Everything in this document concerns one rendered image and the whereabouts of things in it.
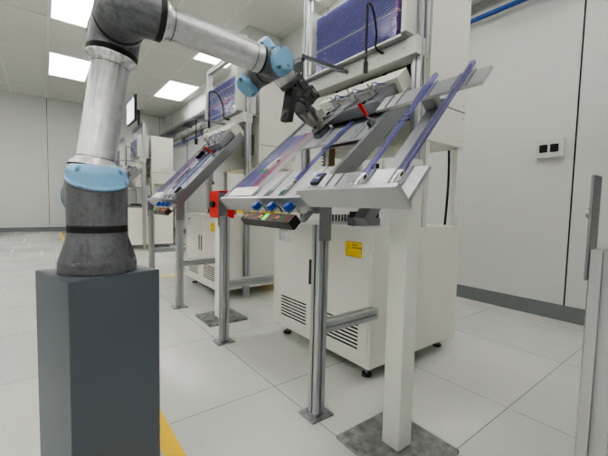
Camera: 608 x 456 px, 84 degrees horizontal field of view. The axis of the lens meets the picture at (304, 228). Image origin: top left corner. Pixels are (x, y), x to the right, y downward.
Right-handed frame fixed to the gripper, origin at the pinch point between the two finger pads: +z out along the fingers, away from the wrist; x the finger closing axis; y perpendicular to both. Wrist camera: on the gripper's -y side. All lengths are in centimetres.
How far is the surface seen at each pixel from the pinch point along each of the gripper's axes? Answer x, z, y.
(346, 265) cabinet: -6, 45, -33
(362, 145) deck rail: -16.0, 10.4, 0.3
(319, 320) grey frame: -24, 28, -60
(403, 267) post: -48, 20, -38
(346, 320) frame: -24, 39, -55
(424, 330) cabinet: -23, 94, -35
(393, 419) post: -50, 47, -73
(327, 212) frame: -21.8, 8.6, -30.9
